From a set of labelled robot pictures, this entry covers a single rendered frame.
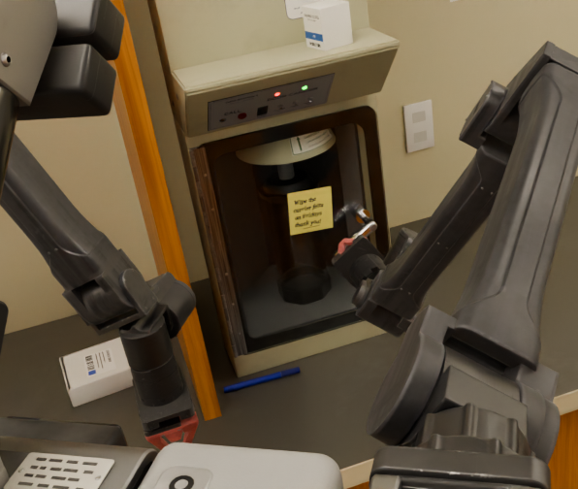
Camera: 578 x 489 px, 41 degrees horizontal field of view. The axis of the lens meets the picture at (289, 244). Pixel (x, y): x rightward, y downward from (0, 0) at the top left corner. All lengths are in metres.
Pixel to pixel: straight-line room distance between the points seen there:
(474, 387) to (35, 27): 0.33
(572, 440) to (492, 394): 0.98
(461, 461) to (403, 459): 0.03
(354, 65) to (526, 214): 0.60
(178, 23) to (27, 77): 0.75
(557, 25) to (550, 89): 1.25
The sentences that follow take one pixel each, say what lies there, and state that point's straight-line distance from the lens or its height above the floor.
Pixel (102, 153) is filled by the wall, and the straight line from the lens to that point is 1.68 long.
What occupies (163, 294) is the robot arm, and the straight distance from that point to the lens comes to 1.01.
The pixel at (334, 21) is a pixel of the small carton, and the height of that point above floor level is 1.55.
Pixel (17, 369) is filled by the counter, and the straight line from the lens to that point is 1.67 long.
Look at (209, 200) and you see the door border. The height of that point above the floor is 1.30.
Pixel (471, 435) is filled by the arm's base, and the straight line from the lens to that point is 0.45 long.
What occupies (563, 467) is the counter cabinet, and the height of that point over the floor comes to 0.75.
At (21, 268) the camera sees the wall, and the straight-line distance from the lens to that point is 1.77.
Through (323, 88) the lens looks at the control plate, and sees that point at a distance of 1.20.
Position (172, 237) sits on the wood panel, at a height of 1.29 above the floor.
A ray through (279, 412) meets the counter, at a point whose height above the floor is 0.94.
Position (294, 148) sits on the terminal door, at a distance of 1.27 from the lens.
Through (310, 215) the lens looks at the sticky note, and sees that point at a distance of 1.32.
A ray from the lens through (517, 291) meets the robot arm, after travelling 0.58.
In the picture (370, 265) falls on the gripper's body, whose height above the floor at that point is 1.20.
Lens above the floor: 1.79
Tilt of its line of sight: 27 degrees down
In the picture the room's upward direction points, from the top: 9 degrees counter-clockwise
